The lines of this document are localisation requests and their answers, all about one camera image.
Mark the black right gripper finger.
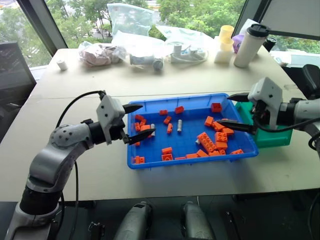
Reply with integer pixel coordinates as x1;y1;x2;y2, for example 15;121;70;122
226;92;250;103
215;119;256;134

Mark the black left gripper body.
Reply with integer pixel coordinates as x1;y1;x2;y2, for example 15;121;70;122
109;116;131;145

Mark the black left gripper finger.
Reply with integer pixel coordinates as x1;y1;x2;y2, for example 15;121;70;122
128;128;157;147
122;104;144;114

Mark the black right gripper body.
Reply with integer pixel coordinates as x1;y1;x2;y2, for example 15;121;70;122
246;93;273;135

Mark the green plastic bin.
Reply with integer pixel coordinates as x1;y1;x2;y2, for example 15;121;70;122
234;100;294;149

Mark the orange 2x4 plastic building brick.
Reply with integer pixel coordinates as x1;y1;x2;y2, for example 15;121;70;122
196;131;218;154

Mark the blue plastic tray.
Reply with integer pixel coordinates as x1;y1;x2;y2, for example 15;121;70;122
126;92;260;170

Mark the plastic bag with white parts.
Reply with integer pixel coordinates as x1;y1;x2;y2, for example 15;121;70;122
111;30;166;72

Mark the white tumbler with black lid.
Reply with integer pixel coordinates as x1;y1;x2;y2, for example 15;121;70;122
233;23;271;69

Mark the pale yellow plastic cup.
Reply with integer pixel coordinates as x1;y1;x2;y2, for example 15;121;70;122
218;37;235;53

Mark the purple plastic object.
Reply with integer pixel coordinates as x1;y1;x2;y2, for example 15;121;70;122
231;34;245;54

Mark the black office chair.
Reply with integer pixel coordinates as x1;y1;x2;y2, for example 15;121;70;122
281;63;320;101

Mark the black round container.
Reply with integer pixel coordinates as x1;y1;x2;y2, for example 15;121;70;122
262;36;278;53

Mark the plastic bag with pink cloth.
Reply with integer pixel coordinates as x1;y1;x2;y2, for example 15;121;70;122
77;41;128;68

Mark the white power strip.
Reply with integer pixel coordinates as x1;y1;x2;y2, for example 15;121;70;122
170;42;209;64

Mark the small white cylinder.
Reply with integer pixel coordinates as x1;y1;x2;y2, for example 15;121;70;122
56;59;69;72

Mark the grey robot leg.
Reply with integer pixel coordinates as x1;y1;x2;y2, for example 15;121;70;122
181;201;216;240
113;201;153;240

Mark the large clear plastic bag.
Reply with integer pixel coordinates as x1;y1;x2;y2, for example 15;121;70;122
106;2;161;46

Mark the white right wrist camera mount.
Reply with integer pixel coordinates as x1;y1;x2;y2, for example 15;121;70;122
249;76;284;131

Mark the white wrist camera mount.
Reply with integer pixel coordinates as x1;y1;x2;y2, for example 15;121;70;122
249;76;284;131
96;94;126;146

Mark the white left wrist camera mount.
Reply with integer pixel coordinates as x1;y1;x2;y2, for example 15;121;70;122
96;94;126;146

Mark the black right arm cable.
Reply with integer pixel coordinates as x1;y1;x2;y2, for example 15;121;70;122
252;116;320;134

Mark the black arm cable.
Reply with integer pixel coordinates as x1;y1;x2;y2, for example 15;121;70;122
252;116;320;134
53;90;107;240

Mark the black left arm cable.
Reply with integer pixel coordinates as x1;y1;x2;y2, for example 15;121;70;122
53;90;107;240

